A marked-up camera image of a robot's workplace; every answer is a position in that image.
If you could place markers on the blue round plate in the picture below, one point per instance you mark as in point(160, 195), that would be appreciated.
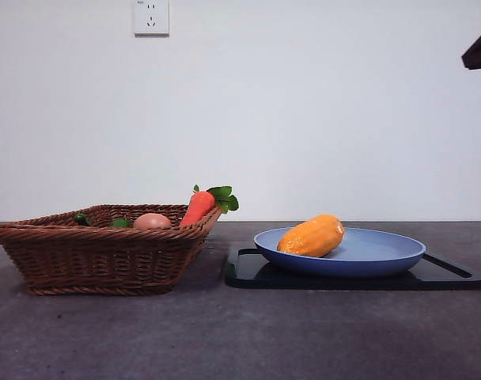
point(363, 261)

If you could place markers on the yellow corn cob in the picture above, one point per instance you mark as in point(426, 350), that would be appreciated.
point(311, 237)

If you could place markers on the brown woven wicker basket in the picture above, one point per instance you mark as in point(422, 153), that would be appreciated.
point(98, 257)

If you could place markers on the black rectangular tray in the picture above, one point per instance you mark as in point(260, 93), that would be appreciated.
point(442, 281)

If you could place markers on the orange carrot with green leaves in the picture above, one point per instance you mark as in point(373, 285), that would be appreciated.
point(199, 207)

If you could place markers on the green chili pepper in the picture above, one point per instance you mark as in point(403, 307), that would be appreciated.
point(82, 219)

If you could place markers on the white wall power socket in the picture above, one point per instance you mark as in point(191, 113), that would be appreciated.
point(151, 20)

